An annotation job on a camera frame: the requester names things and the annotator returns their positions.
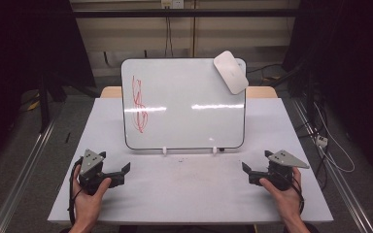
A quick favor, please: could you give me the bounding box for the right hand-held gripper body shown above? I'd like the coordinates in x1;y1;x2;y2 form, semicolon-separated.
260;150;311;192

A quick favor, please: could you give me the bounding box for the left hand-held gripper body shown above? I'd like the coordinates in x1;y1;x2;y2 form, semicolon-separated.
77;149;111;196

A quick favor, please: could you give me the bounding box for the white whiteboard eraser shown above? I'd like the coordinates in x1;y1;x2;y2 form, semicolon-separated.
213;50;250;96

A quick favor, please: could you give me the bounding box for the white whiteboard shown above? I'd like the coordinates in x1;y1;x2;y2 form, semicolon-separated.
120;57;248;150

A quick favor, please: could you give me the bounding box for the person's right hand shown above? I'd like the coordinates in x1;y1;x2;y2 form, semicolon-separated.
258;167;304;225

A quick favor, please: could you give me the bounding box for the person's left hand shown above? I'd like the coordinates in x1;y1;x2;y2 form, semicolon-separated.
71;164;113;227

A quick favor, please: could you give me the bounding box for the black metal stand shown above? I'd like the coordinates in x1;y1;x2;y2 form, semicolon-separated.
38;73;52;134

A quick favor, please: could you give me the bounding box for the black curtain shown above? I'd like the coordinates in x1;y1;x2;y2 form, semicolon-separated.
0;0;97;176
281;0;373;180

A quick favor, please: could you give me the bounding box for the black horizontal bar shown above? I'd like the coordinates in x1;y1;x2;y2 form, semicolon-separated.
72;8;301;18

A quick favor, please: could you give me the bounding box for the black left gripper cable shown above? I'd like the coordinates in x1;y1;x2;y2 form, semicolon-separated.
66;156;85;226

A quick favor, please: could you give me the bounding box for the metal floor rail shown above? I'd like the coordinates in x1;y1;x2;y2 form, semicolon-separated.
0;118;58;233
291;98;373;233

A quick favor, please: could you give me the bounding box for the white floor cable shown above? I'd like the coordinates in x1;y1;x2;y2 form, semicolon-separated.
313;102;356;174

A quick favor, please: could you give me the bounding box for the black floor cable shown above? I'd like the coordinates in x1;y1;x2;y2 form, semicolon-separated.
246;63;285;75

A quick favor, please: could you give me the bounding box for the black hanging cable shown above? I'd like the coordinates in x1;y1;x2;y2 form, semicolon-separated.
164;8;175;58

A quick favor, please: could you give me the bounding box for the white wall socket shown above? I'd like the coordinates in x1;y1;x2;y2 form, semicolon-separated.
160;0;186;10

